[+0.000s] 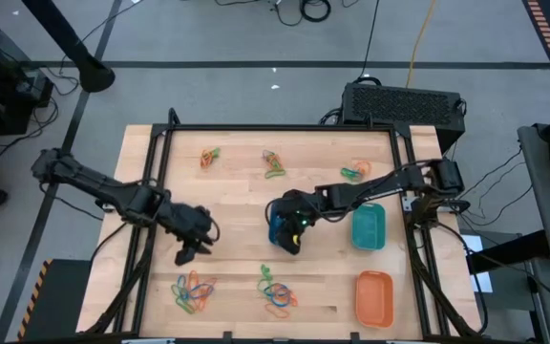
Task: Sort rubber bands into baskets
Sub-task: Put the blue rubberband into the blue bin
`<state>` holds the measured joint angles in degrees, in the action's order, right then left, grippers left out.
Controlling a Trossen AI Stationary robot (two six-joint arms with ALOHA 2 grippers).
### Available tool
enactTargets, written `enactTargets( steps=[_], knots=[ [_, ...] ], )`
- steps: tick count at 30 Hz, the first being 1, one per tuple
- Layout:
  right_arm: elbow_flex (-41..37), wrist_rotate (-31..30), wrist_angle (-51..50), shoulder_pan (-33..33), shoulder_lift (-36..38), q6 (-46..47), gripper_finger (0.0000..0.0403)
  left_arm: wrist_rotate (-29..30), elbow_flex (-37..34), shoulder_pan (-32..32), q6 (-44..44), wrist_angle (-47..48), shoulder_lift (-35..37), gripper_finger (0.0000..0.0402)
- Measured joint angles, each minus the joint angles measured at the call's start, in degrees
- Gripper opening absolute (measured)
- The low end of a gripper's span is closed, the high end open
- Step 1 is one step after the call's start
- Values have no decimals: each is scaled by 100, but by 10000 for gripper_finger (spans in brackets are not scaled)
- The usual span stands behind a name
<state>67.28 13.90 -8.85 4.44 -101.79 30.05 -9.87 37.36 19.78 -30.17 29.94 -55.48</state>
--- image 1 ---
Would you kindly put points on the black mesh computer case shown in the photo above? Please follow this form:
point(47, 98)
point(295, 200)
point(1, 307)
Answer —
point(399, 107)

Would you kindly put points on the green plastic basket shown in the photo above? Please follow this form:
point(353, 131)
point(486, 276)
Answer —
point(368, 234)

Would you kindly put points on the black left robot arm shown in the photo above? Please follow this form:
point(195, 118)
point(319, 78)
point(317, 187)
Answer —
point(108, 191)

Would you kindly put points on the white sheet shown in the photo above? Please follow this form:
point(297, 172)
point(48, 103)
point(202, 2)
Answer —
point(476, 282)

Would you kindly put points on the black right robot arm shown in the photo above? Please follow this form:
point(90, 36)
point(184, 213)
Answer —
point(385, 181)

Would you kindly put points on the blue plastic basket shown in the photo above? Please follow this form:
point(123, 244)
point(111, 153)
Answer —
point(273, 234)

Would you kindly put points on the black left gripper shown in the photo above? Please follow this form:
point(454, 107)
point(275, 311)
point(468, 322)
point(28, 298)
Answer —
point(189, 224)

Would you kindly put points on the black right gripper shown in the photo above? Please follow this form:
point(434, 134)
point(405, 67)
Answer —
point(299, 210)

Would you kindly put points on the black pole stand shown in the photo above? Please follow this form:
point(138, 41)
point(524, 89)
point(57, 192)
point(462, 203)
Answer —
point(91, 74)

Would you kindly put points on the blue rubber band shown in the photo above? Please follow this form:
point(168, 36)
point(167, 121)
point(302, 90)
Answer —
point(275, 285)
point(282, 301)
point(179, 282)
point(203, 286)

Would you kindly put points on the orange plastic basket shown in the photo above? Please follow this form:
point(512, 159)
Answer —
point(374, 301)

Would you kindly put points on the grey desk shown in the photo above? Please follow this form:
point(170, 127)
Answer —
point(549, 215)

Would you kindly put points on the yellow tape tag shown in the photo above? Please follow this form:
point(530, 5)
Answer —
point(295, 238)

